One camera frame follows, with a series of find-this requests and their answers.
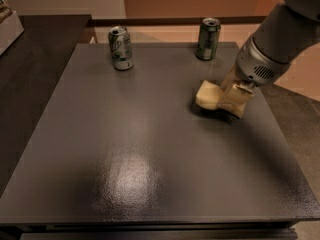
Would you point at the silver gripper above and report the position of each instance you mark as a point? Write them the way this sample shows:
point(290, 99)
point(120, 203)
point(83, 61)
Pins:
point(256, 65)

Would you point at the yellow sponge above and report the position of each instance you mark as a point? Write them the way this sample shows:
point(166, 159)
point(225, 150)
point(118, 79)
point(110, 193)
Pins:
point(208, 96)

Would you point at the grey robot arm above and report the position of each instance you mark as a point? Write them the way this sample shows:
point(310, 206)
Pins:
point(289, 29)

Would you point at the dark green soda can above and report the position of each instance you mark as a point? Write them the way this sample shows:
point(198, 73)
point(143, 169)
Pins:
point(208, 39)

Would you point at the white green 7up can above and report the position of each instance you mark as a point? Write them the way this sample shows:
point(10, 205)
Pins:
point(120, 48)

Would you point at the white box at left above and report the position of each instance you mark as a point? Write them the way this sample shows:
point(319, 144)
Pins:
point(10, 29)

